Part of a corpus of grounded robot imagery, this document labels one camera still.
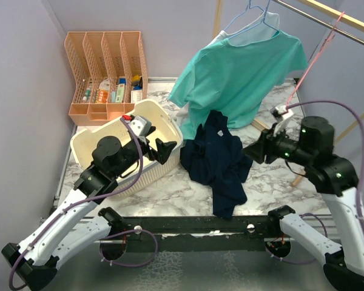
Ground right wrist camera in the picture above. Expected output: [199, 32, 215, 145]
[271, 105, 294, 136]

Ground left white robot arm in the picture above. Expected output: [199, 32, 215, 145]
[2, 117, 182, 290]

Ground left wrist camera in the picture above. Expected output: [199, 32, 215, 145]
[129, 116, 152, 137]

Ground metal hanging rod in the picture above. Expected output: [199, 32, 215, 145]
[274, 0, 364, 46]

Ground orange file organizer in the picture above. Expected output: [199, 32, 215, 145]
[64, 31, 149, 126]

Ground teal green t shirt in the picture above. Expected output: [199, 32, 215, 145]
[169, 30, 308, 139]

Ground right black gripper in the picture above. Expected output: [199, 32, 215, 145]
[242, 121, 313, 165]

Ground pink wire hanger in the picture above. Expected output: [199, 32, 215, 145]
[285, 12, 345, 112]

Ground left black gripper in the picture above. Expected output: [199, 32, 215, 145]
[112, 126, 177, 178]

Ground navy blue t shirt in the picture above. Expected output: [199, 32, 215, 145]
[180, 110, 252, 219]

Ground cream laundry basket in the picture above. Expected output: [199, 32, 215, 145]
[70, 99, 183, 199]

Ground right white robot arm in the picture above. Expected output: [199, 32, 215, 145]
[243, 116, 364, 290]

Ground white t shirt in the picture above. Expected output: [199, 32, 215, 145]
[205, 12, 280, 48]

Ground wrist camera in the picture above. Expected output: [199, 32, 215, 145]
[271, 105, 294, 136]
[129, 116, 152, 137]

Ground wooden clothes rack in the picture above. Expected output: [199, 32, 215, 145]
[212, 1, 364, 187]

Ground items in organizer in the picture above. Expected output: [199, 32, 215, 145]
[81, 75, 143, 104]

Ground light blue wire hanger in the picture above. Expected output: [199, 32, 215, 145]
[223, 1, 264, 33]

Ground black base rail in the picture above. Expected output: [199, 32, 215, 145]
[87, 205, 298, 253]

